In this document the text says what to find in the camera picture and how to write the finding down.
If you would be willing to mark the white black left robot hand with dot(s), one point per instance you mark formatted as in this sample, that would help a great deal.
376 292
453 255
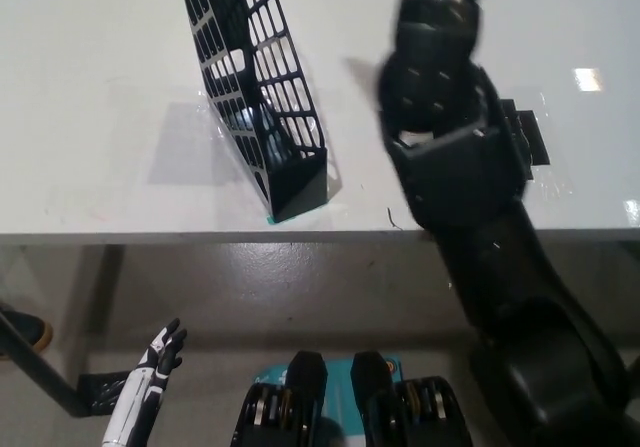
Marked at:
137 392

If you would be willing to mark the black mesh file shelf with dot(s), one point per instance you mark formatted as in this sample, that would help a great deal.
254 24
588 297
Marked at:
300 187

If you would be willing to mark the black patterned foot plate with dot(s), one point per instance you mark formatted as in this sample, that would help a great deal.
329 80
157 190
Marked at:
100 392

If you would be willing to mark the grey table leg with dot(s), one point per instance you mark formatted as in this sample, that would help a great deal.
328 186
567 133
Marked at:
102 307

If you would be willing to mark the black slanted table strut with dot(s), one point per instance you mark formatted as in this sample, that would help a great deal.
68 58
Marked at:
40 367

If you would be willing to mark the black shoe with tan sole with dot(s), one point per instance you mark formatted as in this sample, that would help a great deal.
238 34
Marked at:
25 329

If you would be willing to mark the black tape patch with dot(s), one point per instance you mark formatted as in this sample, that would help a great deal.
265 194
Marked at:
532 137

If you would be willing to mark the teal tape marker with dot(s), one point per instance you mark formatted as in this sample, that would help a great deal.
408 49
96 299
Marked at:
273 220

